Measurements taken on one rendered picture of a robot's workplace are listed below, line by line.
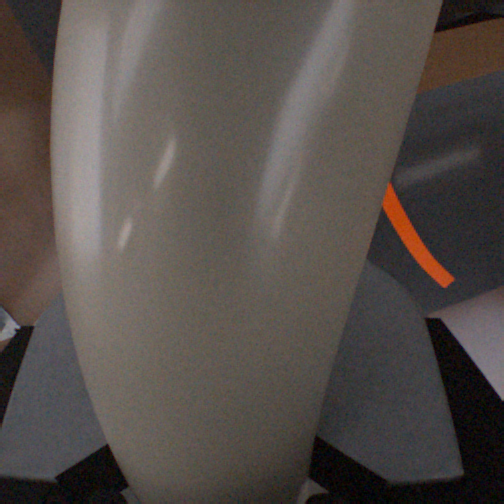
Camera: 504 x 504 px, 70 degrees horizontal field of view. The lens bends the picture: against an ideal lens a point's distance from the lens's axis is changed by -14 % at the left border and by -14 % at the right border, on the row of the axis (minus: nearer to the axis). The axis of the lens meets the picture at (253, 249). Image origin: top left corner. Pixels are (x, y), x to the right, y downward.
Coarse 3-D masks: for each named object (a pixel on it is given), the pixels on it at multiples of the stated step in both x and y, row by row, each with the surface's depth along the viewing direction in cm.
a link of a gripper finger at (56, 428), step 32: (64, 320) 8; (32, 352) 7; (64, 352) 8; (32, 384) 7; (64, 384) 7; (32, 416) 6; (64, 416) 6; (96, 416) 6; (0, 448) 5; (32, 448) 6; (64, 448) 6; (96, 448) 6; (32, 480) 5; (64, 480) 5; (96, 480) 6
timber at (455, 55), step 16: (480, 16) 71; (496, 16) 67; (448, 32) 69; (464, 32) 69; (480, 32) 68; (496, 32) 68; (432, 48) 72; (448, 48) 71; (464, 48) 71; (480, 48) 70; (496, 48) 70; (432, 64) 74; (448, 64) 73; (464, 64) 73; (480, 64) 72; (496, 64) 72; (432, 80) 76; (448, 80) 75
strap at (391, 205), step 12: (384, 204) 106; (396, 204) 106; (396, 216) 108; (396, 228) 110; (408, 228) 110; (408, 240) 112; (420, 240) 112; (420, 252) 114; (420, 264) 117; (432, 264) 117; (432, 276) 119; (444, 276) 119
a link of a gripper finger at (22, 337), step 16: (16, 336) 8; (16, 352) 7; (0, 368) 7; (16, 368) 7; (0, 384) 7; (0, 400) 6; (0, 416) 6; (0, 480) 5; (0, 496) 5; (16, 496) 5; (32, 496) 5; (48, 496) 5; (64, 496) 5
